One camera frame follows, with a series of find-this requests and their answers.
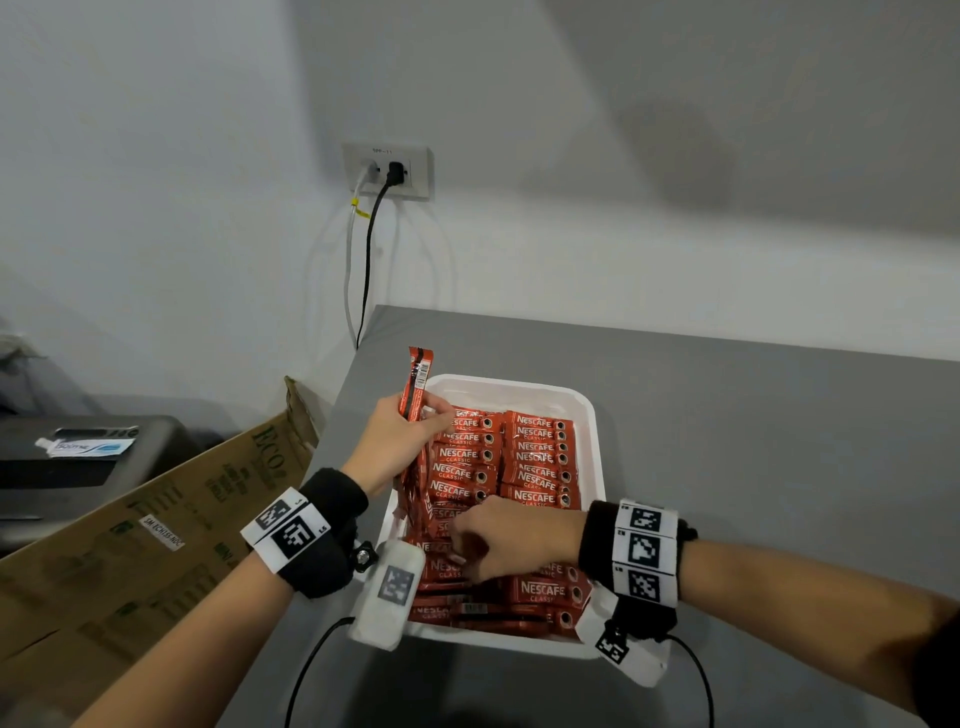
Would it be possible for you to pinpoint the white and blue packet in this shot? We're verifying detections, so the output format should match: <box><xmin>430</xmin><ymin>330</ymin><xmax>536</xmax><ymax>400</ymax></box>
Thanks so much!
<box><xmin>35</xmin><ymin>437</ymin><xmax>136</xmax><ymax>459</ymax></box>

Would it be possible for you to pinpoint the pile of red Nescafe sachets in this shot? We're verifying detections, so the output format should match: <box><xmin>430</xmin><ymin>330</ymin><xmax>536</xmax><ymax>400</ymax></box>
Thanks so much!
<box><xmin>419</xmin><ymin>407</ymin><xmax>583</xmax><ymax>526</ymax></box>

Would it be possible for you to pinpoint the black left camera cable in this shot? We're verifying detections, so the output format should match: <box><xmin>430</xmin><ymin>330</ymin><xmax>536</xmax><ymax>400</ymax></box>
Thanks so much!
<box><xmin>283</xmin><ymin>616</ymin><xmax>356</xmax><ymax>728</ymax></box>

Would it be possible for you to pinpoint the black power cable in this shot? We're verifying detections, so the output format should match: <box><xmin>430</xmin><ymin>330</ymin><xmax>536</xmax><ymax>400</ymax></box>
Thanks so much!
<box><xmin>355</xmin><ymin>183</ymin><xmax>393</xmax><ymax>350</ymax></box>

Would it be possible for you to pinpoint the person's right hand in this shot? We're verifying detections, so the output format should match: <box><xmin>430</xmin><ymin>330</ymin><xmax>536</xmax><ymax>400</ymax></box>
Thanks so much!
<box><xmin>448</xmin><ymin>494</ymin><xmax>589</xmax><ymax>585</ymax></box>

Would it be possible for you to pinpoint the grey wall socket plate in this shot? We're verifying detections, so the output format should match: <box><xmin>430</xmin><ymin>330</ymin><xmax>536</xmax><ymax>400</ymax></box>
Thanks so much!
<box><xmin>341</xmin><ymin>142</ymin><xmax>436</xmax><ymax>202</ymax></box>

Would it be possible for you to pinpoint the dark grey printer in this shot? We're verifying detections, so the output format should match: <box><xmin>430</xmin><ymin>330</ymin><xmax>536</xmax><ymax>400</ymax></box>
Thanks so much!
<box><xmin>0</xmin><ymin>414</ymin><xmax>196</xmax><ymax>556</ymax></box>

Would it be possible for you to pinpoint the person's left hand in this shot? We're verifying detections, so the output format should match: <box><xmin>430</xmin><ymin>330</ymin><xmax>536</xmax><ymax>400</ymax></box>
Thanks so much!
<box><xmin>341</xmin><ymin>391</ymin><xmax>457</xmax><ymax>500</ymax></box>

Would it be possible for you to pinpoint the brown cardboard box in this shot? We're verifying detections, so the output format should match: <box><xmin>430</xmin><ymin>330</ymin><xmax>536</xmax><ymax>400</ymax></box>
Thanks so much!
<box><xmin>0</xmin><ymin>376</ymin><xmax>320</xmax><ymax>721</ymax></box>

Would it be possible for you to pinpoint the white plastic tray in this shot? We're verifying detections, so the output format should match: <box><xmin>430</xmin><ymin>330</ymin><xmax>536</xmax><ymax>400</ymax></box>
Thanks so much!
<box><xmin>372</xmin><ymin>373</ymin><xmax>624</xmax><ymax>661</ymax></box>

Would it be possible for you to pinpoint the black right wristband with markers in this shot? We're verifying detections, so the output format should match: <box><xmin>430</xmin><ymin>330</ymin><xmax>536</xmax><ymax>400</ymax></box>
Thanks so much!
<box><xmin>577</xmin><ymin>498</ymin><xmax>699</xmax><ymax>643</ymax></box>

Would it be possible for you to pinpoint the white power cable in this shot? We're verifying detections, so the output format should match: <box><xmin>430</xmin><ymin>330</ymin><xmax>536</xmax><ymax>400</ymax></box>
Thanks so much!
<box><xmin>342</xmin><ymin>163</ymin><xmax>376</xmax><ymax>346</ymax></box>

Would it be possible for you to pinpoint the bunch of Nescafe sachets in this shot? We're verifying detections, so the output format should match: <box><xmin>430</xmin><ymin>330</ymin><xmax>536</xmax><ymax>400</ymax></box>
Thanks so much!
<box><xmin>395</xmin><ymin>346</ymin><xmax>435</xmax><ymax>519</ymax></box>

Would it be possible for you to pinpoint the pile of red coffee sachets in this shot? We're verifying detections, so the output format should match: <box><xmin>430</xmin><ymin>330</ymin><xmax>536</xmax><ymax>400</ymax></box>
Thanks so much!
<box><xmin>408</xmin><ymin>554</ymin><xmax>594</xmax><ymax>640</ymax></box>

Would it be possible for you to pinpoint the black camera cable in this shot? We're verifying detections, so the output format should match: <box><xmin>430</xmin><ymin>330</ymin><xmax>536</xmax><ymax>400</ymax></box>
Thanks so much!
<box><xmin>667</xmin><ymin>635</ymin><xmax>715</xmax><ymax>728</ymax></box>
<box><xmin>283</xmin><ymin>616</ymin><xmax>356</xmax><ymax>728</ymax></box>

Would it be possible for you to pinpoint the black shirt sleeve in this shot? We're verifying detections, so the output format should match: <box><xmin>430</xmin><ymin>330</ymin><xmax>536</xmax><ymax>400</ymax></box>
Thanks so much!
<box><xmin>911</xmin><ymin>611</ymin><xmax>960</xmax><ymax>728</ymax></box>

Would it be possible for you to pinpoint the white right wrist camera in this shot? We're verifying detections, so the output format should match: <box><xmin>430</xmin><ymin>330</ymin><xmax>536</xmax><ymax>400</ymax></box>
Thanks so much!
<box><xmin>575</xmin><ymin>584</ymin><xmax>673</xmax><ymax>689</ymax></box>

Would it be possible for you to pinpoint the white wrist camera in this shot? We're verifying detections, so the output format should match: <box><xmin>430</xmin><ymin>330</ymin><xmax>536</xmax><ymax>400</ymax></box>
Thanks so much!
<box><xmin>575</xmin><ymin>584</ymin><xmax>673</xmax><ymax>689</ymax></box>
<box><xmin>347</xmin><ymin>539</ymin><xmax>427</xmax><ymax>652</ymax></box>

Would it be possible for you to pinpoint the person's left forearm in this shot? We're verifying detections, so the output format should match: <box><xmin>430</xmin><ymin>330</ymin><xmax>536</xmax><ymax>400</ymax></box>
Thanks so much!
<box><xmin>74</xmin><ymin>554</ymin><xmax>295</xmax><ymax>728</ymax></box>

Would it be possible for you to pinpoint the black left wristband with markers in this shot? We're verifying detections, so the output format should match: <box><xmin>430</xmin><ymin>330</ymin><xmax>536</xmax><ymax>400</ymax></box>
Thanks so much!
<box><xmin>239</xmin><ymin>468</ymin><xmax>370</xmax><ymax>600</ymax></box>

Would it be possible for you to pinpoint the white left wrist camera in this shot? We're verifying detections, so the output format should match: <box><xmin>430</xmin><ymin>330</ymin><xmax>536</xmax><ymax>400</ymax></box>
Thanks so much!
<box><xmin>347</xmin><ymin>539</ymin><xmax>427</xmax><ymax>652</ymax></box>

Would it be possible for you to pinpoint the black wristband with markers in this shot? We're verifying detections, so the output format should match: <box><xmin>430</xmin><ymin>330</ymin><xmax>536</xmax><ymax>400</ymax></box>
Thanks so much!
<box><xmin>239</xmin><ymin>468</ymin><xmax>370</xmax><ymax>600</ymax></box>
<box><xmin>577</xmin><ymin>498</ymin><xmax>699</xmax><ymax>643</ymax></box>

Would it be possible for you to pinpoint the black right camera cable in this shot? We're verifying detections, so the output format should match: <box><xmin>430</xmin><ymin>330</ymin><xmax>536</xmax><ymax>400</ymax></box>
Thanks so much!
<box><xmin>667</xmin><ymin>635</ymin><xmax>715</xmax><ymax>728</ymax></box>

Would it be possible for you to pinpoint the person's right forearm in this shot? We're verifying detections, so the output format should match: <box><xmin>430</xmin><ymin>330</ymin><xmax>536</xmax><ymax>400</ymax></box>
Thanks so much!
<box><xmin>678</xmin><ymin>539</ymin><xmax>960</xmax><ymax>714</ymax></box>

